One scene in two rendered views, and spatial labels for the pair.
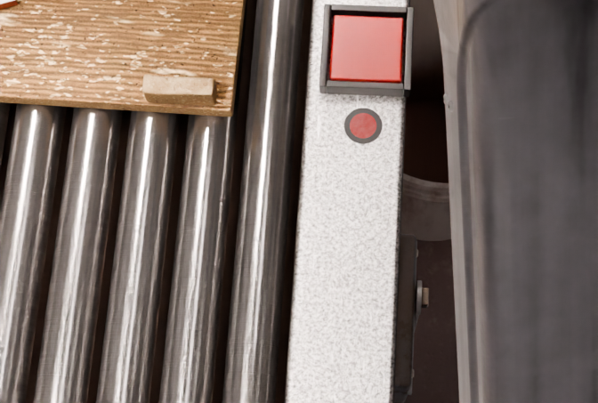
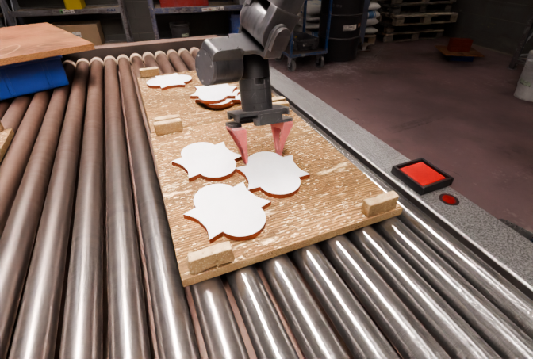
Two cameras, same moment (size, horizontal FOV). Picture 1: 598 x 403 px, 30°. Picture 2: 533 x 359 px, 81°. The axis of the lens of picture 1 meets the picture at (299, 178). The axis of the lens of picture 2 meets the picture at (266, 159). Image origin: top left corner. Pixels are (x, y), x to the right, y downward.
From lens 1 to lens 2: 0.70 m
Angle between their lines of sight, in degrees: 43
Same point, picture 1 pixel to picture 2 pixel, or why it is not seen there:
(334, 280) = (520, 259)
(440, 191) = not seen: hidden behind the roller
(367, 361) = not seen: outside the picture
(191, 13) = (349, 183)
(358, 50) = (420, 174)
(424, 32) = not seen: hidden behind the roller
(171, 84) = (379, 198)
